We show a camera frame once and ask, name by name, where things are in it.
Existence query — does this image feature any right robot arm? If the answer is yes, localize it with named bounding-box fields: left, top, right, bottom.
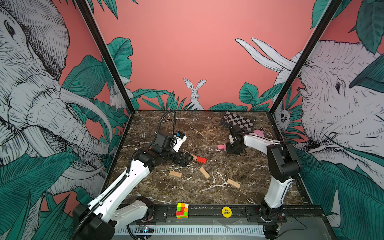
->
left=226, top=126, right=302, bottom=223

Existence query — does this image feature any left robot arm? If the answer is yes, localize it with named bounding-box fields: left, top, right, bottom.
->
left=70, top=148, right=194, bottom=240

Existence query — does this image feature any pink round button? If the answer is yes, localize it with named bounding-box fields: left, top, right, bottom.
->
left=254, top=130, right=264, bottom=137

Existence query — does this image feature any folded checkered chess board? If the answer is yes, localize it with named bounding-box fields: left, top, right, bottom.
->
left=220, top=111, right=255, bottom=131

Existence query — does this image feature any colourful puzzle cube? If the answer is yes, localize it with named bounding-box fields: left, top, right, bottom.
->
left=176, top=203, right=189, bottom=219

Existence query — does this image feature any yellow big blind chip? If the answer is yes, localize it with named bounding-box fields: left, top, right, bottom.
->
left=222, top=206, right=232, bottom=218

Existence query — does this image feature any small circuit board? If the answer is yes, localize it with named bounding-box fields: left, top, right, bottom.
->
left=136, top=225, right=154, bottom=235

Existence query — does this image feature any white perforated strip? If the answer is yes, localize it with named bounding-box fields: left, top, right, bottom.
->
left=116, top=225, right=264, bottom=237

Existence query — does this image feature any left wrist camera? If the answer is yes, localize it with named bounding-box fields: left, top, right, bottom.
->
left=151, top=131, right=187, bottom=154

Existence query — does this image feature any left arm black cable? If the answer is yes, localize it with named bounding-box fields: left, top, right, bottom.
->
left=155, top=110, right=178, bottom=136

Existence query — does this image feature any black front rail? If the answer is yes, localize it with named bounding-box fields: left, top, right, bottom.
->
left=143, top=204, right=329, bottom=225

